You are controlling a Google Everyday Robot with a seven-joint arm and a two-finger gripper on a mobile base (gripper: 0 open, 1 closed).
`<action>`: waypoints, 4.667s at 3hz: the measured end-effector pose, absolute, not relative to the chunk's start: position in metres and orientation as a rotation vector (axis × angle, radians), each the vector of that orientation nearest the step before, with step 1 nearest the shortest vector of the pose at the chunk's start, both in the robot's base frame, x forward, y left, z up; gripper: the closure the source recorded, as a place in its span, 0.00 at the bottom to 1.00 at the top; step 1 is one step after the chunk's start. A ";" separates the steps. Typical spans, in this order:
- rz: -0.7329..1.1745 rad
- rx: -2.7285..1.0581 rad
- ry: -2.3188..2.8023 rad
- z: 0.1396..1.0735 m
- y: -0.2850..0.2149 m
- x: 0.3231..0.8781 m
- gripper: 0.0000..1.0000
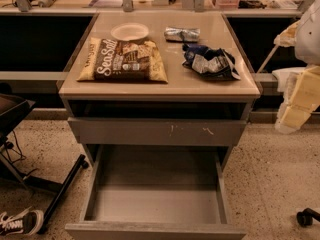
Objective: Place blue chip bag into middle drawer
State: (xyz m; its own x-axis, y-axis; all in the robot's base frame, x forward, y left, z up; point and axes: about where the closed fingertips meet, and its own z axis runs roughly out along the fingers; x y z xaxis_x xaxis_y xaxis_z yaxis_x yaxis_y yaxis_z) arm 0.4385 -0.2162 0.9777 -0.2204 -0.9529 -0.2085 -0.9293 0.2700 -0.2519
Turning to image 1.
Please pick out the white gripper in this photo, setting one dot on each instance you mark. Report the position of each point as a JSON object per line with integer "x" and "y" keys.
{"x": 308, "y": 39}

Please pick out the blue chip bag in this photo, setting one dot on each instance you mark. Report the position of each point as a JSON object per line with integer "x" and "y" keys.
{"x": 211, "y": 64}

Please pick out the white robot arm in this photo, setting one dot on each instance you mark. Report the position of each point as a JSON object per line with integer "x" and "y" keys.
{"x": 307, "y": 47}

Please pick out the grey drawer cabinet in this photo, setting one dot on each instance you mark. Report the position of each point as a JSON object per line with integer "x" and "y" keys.
{"x": 185, "y": 96}

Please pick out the open grey middle drawer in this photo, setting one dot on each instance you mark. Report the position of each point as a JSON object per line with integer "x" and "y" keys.
{"x": 155, "y": 193}

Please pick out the sea salt cracker bag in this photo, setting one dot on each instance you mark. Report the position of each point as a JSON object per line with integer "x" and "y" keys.
{"x": 110, "y": 60}

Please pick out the closed grey top drawer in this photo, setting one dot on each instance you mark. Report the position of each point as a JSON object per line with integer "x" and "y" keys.
{"x": 171, "y": 132}

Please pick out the white curved base cover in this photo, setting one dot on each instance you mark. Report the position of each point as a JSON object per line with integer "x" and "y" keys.
{"x": 283, "y": 74}

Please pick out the white stick with black tip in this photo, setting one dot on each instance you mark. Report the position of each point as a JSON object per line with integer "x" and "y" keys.
{"x": 269, "y": 56}

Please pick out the black caster wheel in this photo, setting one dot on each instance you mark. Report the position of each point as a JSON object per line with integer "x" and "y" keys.
{"x": 305, "y": 218}

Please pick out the silver foil snack wrapper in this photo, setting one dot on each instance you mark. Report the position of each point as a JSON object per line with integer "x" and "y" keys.
{"x": 182, "y": 34}

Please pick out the black white sneaker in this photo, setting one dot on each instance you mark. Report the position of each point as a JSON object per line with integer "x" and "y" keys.
{"x": 27, "y": 222}

